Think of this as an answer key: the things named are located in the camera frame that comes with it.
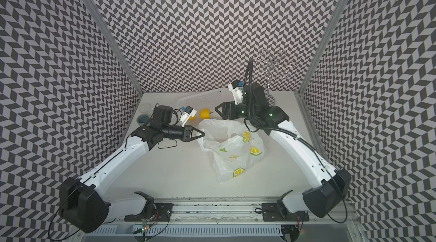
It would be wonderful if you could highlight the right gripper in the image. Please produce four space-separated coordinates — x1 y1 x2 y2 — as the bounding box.
215 101 255 121

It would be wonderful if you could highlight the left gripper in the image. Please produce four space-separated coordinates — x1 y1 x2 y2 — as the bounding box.
162 124 206 142

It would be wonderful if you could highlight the lemon print plastic bag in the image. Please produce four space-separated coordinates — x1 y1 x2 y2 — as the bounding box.
198 119 266 184

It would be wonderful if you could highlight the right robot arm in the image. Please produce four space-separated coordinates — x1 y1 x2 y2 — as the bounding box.
215 80 352 218

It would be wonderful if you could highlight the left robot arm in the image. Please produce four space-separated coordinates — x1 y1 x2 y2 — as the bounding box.
58 105 205 234

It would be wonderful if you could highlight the yellow peach middle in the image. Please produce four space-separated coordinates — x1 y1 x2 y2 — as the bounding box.
200 108 211 119

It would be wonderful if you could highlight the white plastic basket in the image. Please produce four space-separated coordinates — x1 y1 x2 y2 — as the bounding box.
177 88 234 112

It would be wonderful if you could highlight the teal ceramic cup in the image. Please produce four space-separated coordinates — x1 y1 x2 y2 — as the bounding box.
136 114 150 126

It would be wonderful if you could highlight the clear glass cup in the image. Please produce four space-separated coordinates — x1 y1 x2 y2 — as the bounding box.
138 103 152 115

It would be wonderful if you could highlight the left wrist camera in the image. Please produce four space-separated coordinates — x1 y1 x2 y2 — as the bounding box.
179 106 197 127

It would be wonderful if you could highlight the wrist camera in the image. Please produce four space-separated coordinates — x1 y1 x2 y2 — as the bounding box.
179 106 197 127
228 80 244 105

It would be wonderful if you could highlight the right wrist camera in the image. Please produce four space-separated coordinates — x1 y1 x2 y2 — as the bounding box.
228 80 244 105

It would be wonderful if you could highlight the chrome wire cup stand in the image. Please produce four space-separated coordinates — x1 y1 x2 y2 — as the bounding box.
254 49 296 106

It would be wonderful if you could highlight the aluminium front rail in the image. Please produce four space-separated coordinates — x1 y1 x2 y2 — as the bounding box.
73 197 362 226

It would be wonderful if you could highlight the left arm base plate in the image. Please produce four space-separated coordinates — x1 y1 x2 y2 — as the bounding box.
124 191 174 222

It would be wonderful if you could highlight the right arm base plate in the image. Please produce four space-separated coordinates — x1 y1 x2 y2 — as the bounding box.
255 190 310 223

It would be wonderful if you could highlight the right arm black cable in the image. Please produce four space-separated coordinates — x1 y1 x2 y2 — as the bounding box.
243 57 349 224

